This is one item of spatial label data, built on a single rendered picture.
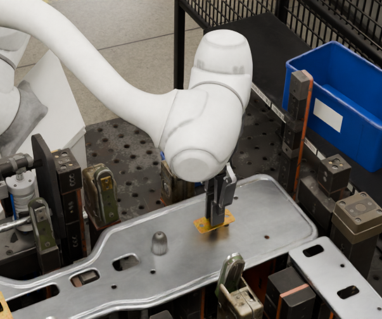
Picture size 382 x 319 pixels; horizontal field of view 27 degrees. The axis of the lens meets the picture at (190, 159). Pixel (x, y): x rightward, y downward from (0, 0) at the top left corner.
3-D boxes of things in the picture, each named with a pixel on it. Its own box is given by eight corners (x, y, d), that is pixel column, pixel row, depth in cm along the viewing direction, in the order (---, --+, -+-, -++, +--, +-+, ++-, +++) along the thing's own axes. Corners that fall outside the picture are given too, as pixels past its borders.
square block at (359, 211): (331, 332, 184) (356, 225, 160) (312, 307, 190) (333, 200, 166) (359, 319, 187) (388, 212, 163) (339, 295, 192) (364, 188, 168)
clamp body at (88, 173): (98, 309, 188) (89, 198, 163) (80, 276, 196) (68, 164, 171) (133, 295, 191) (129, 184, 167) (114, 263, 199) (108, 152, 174)
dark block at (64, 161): (74, 302, 189) (58, 173, 161) (63, 281, 194) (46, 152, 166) (93, 295, 191) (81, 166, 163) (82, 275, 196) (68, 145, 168)
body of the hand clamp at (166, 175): (171, 281, 195) (173, 177, 171) (159, 262, 199) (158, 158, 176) (193, 273, 197) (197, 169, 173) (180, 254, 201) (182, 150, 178)
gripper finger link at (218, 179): (228, 153, 154) (231, 157, 153) (227, 197, 160) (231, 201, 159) (210, 159, 152) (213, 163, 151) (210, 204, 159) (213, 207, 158)
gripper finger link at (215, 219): (223, 195, 161) (225, 197, 160) (222, 219, 165) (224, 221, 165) (210, 200, 159) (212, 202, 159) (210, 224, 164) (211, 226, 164)
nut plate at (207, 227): (201, 234, 163) (201, 230, 162) (192, 221, 165) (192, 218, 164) (236, 220, 166) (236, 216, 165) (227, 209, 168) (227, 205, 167)
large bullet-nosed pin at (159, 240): (156, 262, 162) (156, 240, 158) (149, 252, 164) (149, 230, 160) (170, 257, 163) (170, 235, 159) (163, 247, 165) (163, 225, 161)
